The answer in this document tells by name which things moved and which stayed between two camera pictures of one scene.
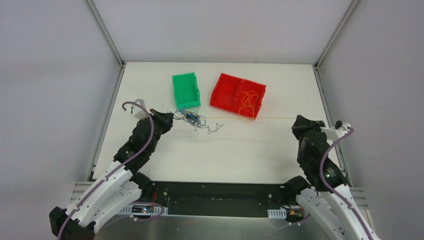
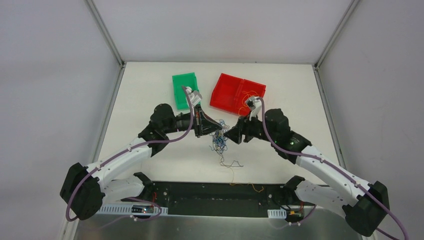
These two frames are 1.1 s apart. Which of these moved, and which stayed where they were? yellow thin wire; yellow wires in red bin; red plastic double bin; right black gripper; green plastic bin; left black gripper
Moved: right black gripper; left black gripper; yellow thin wire
Stayed: yellow wires in red bin; red plastic double bin; green plastic bin
